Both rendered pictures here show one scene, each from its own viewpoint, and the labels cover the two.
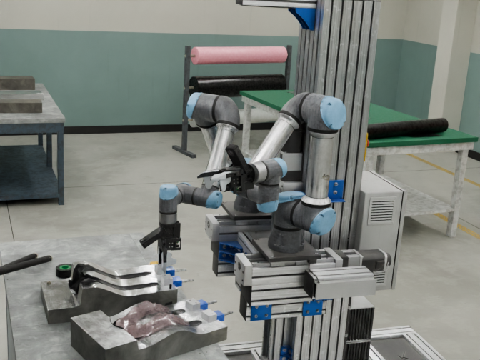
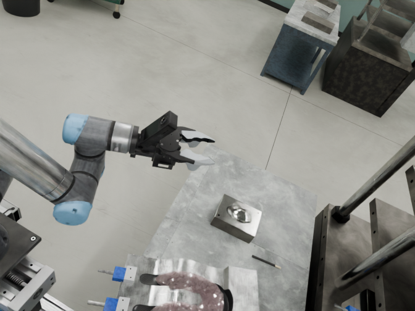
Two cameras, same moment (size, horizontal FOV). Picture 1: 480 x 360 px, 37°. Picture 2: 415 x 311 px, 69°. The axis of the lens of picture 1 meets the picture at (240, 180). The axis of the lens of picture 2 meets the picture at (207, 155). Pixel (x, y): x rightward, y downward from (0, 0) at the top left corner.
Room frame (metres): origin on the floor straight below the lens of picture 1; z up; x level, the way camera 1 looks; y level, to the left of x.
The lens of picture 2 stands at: (2.80, 0.36, 1.98)
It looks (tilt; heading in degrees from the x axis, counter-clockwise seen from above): 43 degrees down; 206
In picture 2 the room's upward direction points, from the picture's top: 23 degrees clockwise
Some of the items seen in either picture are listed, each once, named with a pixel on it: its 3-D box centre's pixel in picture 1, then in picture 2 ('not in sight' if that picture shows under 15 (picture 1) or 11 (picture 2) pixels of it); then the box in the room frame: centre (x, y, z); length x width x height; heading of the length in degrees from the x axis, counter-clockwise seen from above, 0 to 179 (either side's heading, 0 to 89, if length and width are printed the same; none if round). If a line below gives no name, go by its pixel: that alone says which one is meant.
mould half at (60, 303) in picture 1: (108, 286); not in sight; (2.64, 0.50, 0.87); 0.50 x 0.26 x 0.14; 112
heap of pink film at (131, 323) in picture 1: (151, 317); (190, 297); (2.34, 0.29, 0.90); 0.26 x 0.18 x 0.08; 129
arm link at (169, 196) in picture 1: (168, 198); not in sight; (2.78, 0.28, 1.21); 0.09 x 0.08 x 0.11; 157
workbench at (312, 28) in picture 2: not in sight; (304, 34); (-1.91, -1.23, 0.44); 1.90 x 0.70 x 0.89; 21
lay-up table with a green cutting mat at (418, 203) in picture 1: (339, 151); not in sight; (6.73, -0.94, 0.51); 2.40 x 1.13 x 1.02; 25
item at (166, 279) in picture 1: (178, 281); not in sight; (2.68, 0.23, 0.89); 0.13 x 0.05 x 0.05; 111
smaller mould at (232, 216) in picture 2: not in sight; (236, 218); (1.90, 0.18, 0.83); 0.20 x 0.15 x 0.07; 112
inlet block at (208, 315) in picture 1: (218, 316); (116, 273); (2.47, 0.05, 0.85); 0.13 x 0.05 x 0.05; 129
